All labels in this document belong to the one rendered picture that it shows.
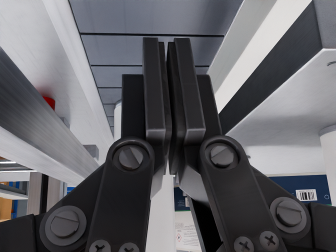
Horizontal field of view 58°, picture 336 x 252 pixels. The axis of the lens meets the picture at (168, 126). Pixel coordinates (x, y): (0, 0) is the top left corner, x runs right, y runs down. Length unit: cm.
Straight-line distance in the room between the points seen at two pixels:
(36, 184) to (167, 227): 28
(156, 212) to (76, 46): 14
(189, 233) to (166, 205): 47
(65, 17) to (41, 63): 16
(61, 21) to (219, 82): 9
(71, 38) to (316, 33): 16
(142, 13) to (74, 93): 25
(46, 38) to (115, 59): 10
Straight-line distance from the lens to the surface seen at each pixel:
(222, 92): 17
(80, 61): 22
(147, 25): 17
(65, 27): 18
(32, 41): 30
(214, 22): 17
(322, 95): 31
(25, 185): 394
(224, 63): 16
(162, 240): 25
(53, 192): 48
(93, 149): 45
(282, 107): 33
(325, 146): 45
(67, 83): 37
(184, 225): 73
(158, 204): 25
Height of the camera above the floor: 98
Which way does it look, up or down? 16 degrees down
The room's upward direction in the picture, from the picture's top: 178 degrees clockwise
